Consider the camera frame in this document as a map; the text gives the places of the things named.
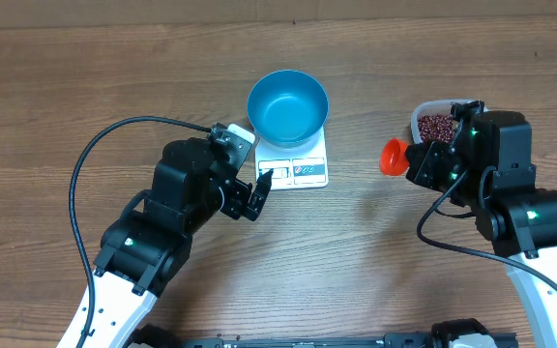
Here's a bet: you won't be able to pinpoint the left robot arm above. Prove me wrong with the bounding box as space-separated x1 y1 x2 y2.
59 133 271 347

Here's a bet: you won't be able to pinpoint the blue metal bowl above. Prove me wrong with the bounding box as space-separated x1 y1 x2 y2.
247 70 330 148

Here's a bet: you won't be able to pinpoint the white digital kitchen scale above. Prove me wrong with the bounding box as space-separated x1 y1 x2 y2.
254 129 329 190

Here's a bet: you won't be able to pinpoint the red measuring scoop blue handle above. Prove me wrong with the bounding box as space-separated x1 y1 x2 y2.
379 138 409 176

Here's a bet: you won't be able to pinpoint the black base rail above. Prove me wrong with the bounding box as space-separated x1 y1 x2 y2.
128 318 519 348

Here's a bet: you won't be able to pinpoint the red beans in container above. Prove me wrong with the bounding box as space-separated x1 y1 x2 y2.
417 114 457 143

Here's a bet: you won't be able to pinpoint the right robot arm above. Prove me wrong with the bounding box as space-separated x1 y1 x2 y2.
405 105 557 347

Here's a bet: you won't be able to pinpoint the clear plastic container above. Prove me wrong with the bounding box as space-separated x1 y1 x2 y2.
410 99 471 144

